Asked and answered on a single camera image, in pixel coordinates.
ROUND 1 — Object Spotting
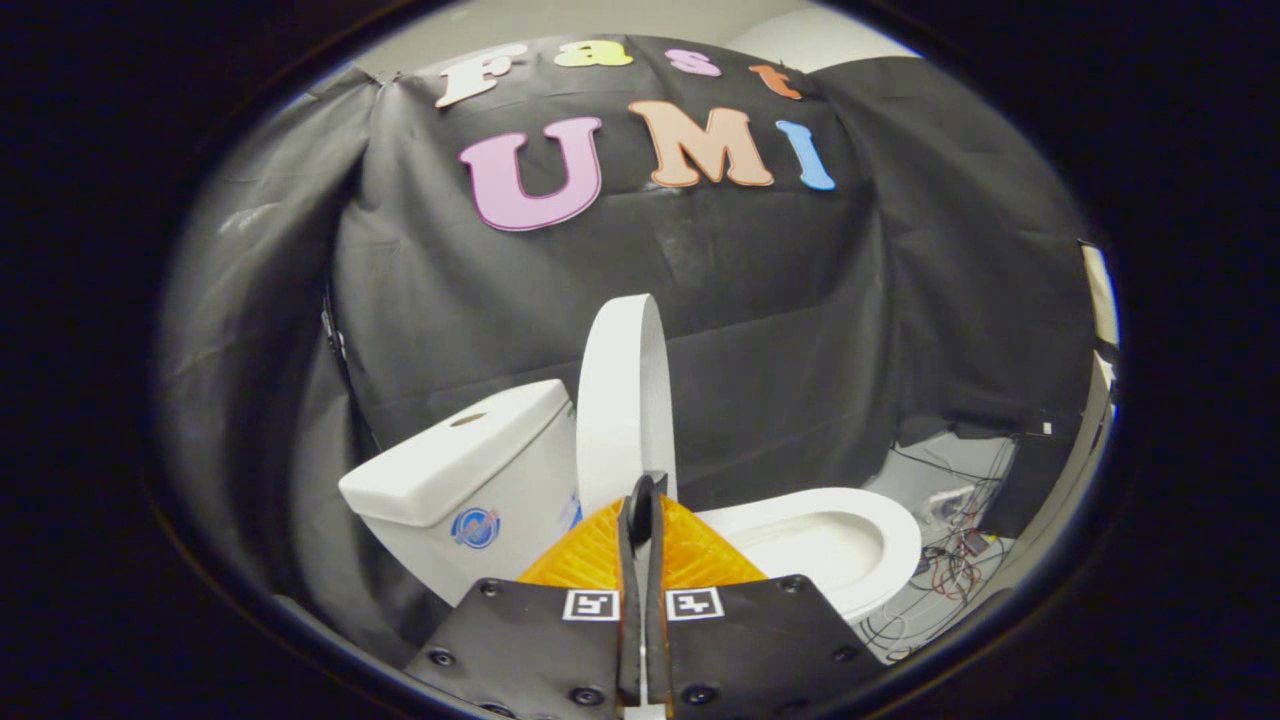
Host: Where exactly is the white toilet with tank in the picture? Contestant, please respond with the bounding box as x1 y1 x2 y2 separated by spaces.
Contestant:
338 379 923 626

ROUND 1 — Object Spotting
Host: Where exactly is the black box under table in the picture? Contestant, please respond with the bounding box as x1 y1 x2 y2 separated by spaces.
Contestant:
983 430 1083 539

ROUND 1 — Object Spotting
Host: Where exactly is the black backdrop cloth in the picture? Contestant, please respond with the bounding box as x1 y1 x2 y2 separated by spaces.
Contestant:
160 35 1098 666

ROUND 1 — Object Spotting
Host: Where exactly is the tangle of thin floor cables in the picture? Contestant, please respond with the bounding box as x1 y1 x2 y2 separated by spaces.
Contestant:
860 440 1013 663

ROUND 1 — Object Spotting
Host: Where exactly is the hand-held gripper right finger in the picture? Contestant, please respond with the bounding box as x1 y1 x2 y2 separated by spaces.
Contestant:
646 472 886 720

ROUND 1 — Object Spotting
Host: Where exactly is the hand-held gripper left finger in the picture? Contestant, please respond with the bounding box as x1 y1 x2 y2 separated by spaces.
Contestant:
405 472 651 720

